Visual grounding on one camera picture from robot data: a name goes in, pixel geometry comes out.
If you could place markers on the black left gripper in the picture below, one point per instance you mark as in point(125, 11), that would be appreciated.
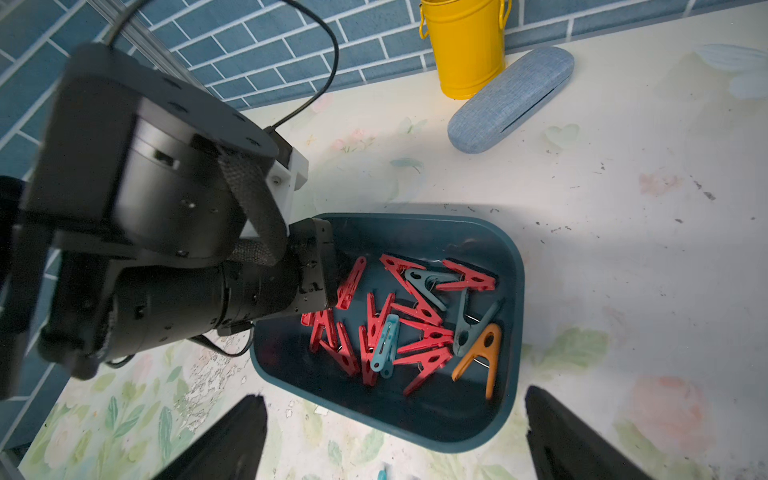
point(169, 209)

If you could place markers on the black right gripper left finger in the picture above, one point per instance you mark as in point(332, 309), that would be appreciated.
point(231, 449)

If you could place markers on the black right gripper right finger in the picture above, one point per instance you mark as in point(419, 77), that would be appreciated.
point(562, 446)

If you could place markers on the teal plastic storage box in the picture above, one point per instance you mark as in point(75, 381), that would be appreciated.
point(421, 402)

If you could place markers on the orange clothespin in box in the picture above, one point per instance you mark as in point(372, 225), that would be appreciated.
point(487, 347)

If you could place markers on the grey clothespin in box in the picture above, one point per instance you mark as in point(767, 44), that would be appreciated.
point(466, 333)
point(426, 281)

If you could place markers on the red clothespin pile in box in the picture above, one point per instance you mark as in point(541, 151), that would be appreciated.
point(427, 335)

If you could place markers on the teal clothespin in box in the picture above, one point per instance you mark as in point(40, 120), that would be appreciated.
point(385, 351)

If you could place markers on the grey fabric glasses case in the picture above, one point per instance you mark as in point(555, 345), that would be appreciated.
point(509, 100)

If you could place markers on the yellow metal bucket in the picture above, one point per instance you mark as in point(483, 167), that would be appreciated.
point(468, 42)

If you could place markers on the left aluminium corner post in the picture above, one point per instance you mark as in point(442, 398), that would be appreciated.
point(145, 41)

